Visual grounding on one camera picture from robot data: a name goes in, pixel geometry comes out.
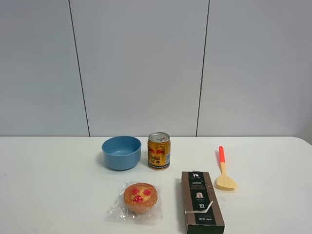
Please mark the gold Red Bull can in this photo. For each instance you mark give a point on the gold Red Bull can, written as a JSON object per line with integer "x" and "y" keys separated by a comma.
{"x": 159, "y": 149}

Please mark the blue plastic bowl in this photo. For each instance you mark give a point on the blue plastic bowl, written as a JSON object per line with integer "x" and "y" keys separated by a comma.
{"x": 121, "y": 153}

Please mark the wrapped fruit tart pastry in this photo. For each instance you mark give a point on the wrapped fruit tart pastry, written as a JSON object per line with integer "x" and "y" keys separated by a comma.
{"x": 138, "y": 203}

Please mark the orange handled yellow spatula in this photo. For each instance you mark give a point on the orange handled yellow spatula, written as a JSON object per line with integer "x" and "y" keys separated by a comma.
{"x": 224, "y": 182}

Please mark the dark espresso capsule box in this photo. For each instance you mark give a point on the dark espresso capsule box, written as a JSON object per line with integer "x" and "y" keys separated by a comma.
{"x": 201, "y": 209}

